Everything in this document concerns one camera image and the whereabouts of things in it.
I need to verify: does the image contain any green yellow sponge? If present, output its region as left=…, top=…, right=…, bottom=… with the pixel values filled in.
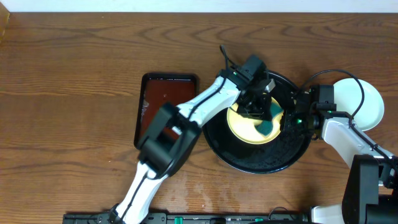
left=255, top=102, right=283, bottom=136

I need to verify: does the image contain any rectangular tray of red water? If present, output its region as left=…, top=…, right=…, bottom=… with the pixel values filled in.
left=134, top=72, right=198, bottom=146

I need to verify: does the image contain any yellow plate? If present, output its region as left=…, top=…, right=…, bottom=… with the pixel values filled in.
left=226, top=97, right=284, bottom=144

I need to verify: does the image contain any round black tray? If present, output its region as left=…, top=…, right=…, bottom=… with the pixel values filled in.
left=203, top=72, right=311, bottom=174

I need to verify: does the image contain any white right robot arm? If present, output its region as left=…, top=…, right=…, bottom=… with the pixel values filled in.
left=281, top=85, right=397, bottom=224

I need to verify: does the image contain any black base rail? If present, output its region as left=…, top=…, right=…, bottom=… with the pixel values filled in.
left=62, top=213, right=310, bottom=224

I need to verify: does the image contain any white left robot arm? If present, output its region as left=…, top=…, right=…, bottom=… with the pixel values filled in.
left=108, top=55, right=275, bottom=223

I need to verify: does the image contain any light green plate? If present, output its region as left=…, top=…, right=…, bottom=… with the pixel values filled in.
left=333, top=78, right=384, bottom=131

